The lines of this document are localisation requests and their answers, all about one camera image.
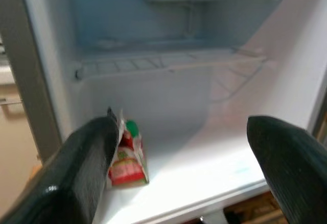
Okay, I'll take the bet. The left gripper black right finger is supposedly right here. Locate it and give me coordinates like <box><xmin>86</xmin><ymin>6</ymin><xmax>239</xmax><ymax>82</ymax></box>
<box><xmin>246</xmin><ymin>115</ymin><xmax>327</xmax><ymax>224</ymax></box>

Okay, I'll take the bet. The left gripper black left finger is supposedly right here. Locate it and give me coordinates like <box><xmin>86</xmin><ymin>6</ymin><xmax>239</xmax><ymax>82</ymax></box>
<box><xmin>0</xmin><ymin>115</ymin><xmax>121</xmax><ymax>224</ymax></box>

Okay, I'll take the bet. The red juice carton green cap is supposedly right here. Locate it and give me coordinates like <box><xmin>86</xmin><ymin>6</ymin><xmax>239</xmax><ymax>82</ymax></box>
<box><xmin>106</xmin><ymin>108</ymin><xmax>150</xmax><ymax>188</ymax></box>

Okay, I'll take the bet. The white counter beige cabinet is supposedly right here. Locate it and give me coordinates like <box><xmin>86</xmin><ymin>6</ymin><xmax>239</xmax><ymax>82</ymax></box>
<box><xmin>0</xmin><ymin>34</ymin><xmax>43</xmax><ymax>181</ymax></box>

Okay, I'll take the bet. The metal cabinet handle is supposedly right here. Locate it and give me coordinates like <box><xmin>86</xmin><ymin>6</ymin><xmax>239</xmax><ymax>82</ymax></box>
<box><xmin>0</xmin><ymin>97</ymin><xmax>23</xmax><ymax>107</ymax></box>

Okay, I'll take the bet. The white wire fridge shelf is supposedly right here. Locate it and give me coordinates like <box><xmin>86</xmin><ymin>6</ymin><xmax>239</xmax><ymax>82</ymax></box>
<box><xmin>74</xmin><ymin>46</ymin><xmax>269</xmax><ymax>102</ymax></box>

